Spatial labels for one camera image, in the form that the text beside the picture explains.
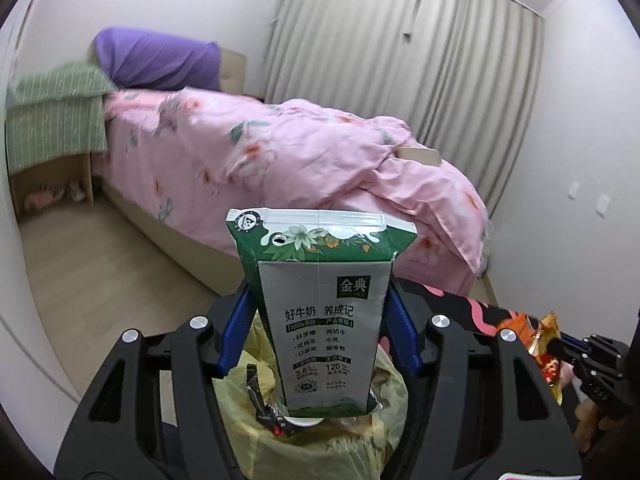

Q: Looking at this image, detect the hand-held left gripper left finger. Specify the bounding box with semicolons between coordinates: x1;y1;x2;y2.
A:
52;280;261;480

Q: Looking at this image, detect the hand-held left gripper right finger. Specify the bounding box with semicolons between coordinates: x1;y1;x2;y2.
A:
382;277;586;480

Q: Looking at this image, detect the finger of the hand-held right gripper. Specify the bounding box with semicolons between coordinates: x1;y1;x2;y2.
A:
559;332;601;349
546;338;590;364

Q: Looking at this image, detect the yellow red snack packet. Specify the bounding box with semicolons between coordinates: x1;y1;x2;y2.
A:
525;311;566;406

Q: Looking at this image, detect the orange snack packet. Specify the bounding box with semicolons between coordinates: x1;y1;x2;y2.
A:
495;311;540;356

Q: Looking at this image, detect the green white milk carton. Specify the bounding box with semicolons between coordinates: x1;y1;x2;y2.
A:
225;208;418;418

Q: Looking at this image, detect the black rug with pink pattern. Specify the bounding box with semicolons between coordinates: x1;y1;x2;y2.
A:
395;280;583;413

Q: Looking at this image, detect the black red crumpled wrapper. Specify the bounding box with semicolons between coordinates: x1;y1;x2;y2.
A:
244;364;301;438

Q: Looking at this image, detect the beige bed base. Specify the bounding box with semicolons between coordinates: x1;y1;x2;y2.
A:
102;175;248;297

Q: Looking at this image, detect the pink floral duvet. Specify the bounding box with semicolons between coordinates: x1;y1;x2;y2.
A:
102;86;491;296

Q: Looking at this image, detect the wooden nightstand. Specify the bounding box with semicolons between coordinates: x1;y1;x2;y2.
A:
10;150;96;221

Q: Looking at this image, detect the beige pleated curtain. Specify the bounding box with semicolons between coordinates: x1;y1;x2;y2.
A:
262;0;546;218

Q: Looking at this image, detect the purple pillow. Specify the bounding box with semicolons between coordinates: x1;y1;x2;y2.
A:
94;28;222;92

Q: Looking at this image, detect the green striped cloth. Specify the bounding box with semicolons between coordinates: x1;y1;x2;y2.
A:
5;62;118;173

